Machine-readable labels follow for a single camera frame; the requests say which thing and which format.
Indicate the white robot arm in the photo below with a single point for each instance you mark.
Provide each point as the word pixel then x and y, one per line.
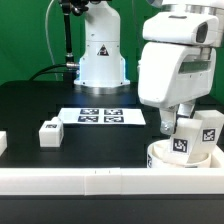
pixel 196 23

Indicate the white marker tag sheet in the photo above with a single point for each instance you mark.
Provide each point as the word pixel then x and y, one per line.
pixel 102 116

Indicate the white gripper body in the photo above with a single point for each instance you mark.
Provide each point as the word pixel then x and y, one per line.
pixel 170 74

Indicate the white U-shaped obstacle fence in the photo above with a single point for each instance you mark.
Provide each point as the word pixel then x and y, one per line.
pixel 118 181

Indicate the white round stool seat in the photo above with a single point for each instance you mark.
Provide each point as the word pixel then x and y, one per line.
pixel 156 152

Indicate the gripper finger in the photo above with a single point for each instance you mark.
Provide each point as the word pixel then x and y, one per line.
pixel 185 109
pixel 168 120

